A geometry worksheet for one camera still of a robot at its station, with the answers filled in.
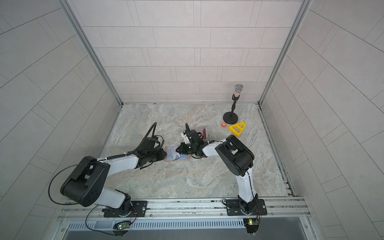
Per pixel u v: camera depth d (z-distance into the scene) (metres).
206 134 0.92
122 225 0.64
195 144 0.75
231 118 1.07
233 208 0.71
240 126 1.02
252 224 0.68
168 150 0.91
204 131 0.95
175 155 0.88
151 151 0.75
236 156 0.51
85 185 0.43
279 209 0.72
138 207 0.71
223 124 1.03
